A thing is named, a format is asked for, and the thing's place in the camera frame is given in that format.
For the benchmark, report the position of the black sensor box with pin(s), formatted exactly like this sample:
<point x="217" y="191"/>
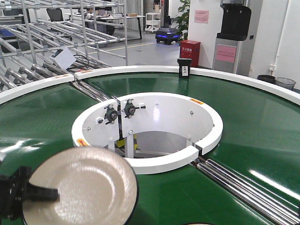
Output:
<point x="184" y="67"/>

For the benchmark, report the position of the green bearing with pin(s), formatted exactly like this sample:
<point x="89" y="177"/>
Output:
<point x="110" y="115"/>
<point x="130" y="109"/>

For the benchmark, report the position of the blue lit mobile robot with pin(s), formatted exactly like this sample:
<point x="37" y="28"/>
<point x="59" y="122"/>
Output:
<point x="167" y="35"/>

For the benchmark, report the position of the red fire extinguisher box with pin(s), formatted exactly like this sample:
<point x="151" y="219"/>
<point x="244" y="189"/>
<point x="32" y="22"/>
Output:
<point x="191" y="50"/>

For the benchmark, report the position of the metal roller rack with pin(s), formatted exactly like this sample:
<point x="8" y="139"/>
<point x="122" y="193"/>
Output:
<point x="47" y="26"/>

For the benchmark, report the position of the black wall dispenser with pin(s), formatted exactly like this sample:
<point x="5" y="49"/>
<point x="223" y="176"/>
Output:
<point x="235" y="22"/>

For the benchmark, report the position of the mesh trash bin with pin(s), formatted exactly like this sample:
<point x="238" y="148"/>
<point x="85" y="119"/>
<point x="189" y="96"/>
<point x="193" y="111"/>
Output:
<point x="285" y="82"/>

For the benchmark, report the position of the pink lower notice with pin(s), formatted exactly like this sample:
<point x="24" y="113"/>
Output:
<point x="225" y="53"/>

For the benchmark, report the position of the office desk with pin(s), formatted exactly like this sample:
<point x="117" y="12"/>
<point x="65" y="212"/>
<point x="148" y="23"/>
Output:
<point x="118" y="21"/>

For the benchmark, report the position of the right green bearing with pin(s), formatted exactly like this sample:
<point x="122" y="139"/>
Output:
<point x="130" y="109"/>

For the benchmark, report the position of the pink wall notice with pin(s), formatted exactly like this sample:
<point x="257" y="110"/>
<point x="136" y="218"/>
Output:
<point x="201" y="16"/>

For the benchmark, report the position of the white shelf cart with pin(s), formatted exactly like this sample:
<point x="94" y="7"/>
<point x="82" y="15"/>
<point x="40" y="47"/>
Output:
<point x="152" y="22"/>

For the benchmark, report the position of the dark trash bin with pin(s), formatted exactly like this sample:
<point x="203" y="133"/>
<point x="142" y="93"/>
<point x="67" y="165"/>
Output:
<point x="267" y="78"/>

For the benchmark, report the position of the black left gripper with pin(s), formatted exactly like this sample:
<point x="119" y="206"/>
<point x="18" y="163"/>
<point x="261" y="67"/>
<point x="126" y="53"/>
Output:
<point x="11" y="193"/>

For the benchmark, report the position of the left green bearing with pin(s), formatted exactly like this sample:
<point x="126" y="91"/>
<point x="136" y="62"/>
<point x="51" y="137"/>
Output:
<point x="110" y="115"/>

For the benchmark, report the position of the green potted plant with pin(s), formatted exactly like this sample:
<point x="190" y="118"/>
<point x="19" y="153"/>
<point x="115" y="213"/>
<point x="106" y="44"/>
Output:
<point x="183" y="20"/>

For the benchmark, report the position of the beige plate black rim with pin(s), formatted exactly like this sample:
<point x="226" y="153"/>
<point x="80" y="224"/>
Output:
<point x="96" y="187"/>

